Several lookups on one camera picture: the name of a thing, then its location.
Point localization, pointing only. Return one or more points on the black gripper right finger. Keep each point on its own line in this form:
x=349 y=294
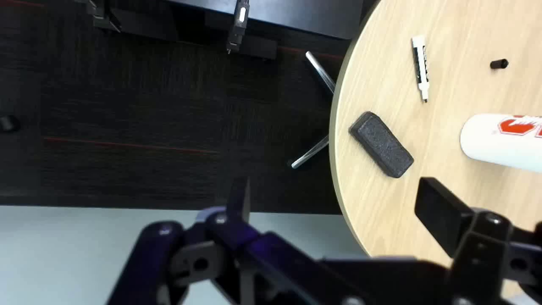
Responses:
x=445 y=213

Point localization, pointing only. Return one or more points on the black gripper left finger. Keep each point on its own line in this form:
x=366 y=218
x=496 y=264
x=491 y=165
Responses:
x=247 y=260

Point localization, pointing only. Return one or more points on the black whiteboard duster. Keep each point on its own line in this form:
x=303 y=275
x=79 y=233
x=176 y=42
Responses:
x=381 y=145

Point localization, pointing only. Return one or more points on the white bottle with orange print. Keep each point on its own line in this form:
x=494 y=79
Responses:
x=496 y=145

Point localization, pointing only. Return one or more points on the metal table leg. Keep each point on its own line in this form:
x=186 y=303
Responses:
x=308 y=153
x=318 y=70

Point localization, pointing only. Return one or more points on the black dry-erase marker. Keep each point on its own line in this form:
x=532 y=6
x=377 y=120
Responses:
x=420 y=65

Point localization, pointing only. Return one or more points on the black marker cap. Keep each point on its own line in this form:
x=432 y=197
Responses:
x=498 y=64

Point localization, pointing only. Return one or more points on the black robot desk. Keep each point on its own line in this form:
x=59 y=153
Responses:
x=293 y=14

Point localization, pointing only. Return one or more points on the grey metal bracket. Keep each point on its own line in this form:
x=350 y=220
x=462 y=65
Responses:
x=237 y=26

